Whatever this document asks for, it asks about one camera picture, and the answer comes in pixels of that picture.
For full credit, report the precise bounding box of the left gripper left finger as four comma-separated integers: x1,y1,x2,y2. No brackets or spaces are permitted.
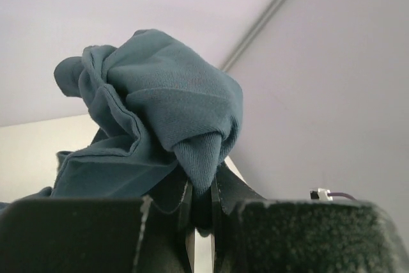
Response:
1,171,194,272

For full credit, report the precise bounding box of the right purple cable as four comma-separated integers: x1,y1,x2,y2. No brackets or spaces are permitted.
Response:
328,191,354,201

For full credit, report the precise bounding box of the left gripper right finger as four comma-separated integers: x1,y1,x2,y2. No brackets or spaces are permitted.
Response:
211,164,408,273

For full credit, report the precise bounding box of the teal blue t-shirt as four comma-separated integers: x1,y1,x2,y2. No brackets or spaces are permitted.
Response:
0,29,244,219

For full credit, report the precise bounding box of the right aluminium frame post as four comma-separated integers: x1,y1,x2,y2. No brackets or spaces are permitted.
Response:
220,0,286,72

